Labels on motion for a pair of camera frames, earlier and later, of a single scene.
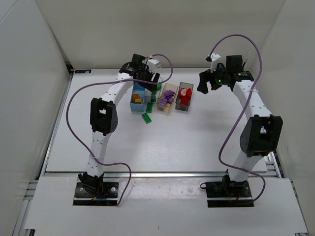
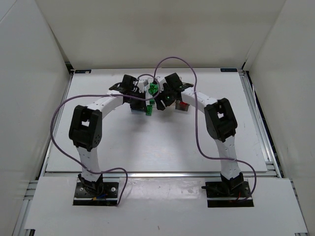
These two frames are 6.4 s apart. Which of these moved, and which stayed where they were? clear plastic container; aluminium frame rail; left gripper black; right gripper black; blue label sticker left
Moved: right gripper black; left gripper black
Stayed: aluminium frame rail; blue label sticker left; clear plastic container
